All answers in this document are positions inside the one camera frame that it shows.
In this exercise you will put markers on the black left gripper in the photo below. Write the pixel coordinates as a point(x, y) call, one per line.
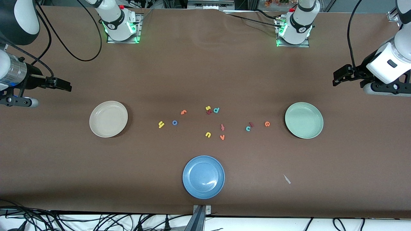
point(360, 72)

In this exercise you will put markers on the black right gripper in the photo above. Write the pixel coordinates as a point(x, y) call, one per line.
point(32, 80)

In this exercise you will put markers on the yellow foam letter h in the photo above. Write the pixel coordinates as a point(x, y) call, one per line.
point(161, 124)

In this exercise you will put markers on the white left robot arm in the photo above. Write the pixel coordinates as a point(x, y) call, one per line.
point(401, 48)

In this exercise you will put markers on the pale green round plate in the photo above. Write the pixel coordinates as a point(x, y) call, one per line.
point(304, 120)

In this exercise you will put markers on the beige round plate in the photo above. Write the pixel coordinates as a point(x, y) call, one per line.
point(108, 119)

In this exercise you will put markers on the aluminium corner profile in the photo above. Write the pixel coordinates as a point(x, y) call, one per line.
point(392, 16)

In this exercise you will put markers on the orange plant decoration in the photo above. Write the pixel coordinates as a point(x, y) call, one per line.
point(273, 3)

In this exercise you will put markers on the small white paper scrap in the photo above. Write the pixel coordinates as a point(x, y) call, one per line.
point(286, 179)

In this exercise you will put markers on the blue round plate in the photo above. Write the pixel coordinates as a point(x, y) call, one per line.
point(203, 177)

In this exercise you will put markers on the black power plug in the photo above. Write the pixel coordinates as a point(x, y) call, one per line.
point(167, 224)

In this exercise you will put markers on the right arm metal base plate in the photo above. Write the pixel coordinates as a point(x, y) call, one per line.
point(138, 32)

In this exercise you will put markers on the aluminium frame beam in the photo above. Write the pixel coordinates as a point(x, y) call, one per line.
point(208, 4)

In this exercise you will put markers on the silver camera mount bracket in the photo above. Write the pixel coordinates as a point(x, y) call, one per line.
point(208, 210)

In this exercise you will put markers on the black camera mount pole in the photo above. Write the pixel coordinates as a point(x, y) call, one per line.
point(196, 221)

